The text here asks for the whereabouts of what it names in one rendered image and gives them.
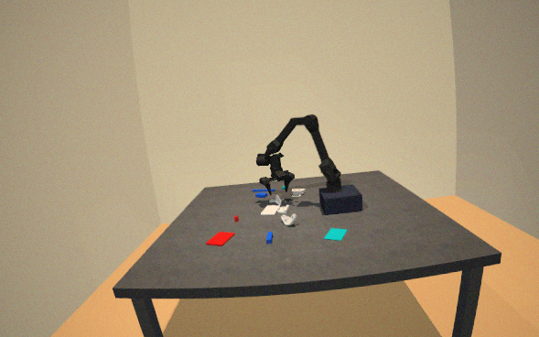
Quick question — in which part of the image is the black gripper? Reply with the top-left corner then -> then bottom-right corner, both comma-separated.
259,166 -> 295,195

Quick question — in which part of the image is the red flat rectangular plate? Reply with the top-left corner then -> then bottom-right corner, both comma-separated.
206,233 -> 235,246

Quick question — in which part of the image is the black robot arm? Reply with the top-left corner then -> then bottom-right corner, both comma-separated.
256,114 -> 343,193

